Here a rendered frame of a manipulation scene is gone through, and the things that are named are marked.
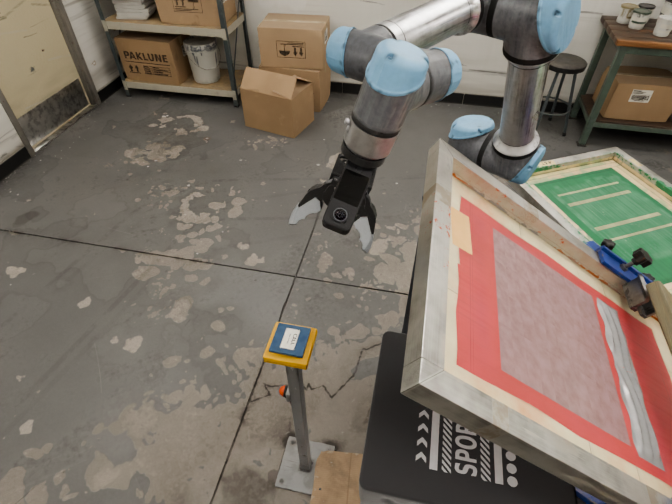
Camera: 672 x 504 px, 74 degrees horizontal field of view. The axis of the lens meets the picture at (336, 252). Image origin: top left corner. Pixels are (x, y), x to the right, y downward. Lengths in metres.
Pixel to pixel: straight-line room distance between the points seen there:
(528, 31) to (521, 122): 0.25
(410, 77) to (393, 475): 0.88
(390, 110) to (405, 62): 0.06
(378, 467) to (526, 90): 0.93
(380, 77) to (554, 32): 0.48
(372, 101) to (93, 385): 2.25
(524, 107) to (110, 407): 2.19
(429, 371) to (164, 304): 2.35
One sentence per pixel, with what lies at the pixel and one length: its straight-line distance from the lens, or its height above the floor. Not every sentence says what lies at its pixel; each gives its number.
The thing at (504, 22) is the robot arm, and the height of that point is 1.75.
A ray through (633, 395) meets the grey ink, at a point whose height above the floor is 1.26.
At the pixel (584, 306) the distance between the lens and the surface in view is 1.09.
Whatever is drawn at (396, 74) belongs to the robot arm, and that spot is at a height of 1.81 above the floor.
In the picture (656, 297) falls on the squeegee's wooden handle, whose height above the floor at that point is 1.31.
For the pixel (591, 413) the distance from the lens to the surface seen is 0.90.
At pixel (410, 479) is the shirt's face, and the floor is 0.95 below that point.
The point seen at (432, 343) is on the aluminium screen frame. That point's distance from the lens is 0.61.
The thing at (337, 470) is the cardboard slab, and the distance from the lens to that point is 2.15.
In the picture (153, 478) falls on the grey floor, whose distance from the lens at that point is 2.30.
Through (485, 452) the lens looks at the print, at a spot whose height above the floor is 0.95.
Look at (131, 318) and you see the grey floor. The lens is 2.82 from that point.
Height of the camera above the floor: 2.04
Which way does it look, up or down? 44 degrees down
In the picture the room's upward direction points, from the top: straight up
